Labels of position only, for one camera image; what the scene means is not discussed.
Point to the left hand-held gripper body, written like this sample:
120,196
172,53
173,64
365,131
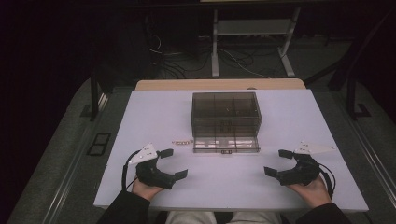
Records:
151,174

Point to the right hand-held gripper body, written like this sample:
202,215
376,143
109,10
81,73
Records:
303,172

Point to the person's left hand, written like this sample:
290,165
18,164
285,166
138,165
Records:
144,190

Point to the person's right hand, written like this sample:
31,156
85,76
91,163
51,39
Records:
313,194

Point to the person's left leg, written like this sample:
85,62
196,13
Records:
190,218

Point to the person's leg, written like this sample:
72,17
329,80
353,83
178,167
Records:
257,218
190,218

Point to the person's right leg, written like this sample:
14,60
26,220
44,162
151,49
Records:
257,218

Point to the transparent compartment drawer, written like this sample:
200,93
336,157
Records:
225,145

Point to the smoky transparent drawer box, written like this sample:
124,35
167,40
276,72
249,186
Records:
225,115

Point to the black metal stand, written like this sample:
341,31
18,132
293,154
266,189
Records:
351,96
94,96

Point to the white metal stand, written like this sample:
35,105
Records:
253,27

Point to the metal floor rail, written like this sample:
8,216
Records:
63,189
372,161

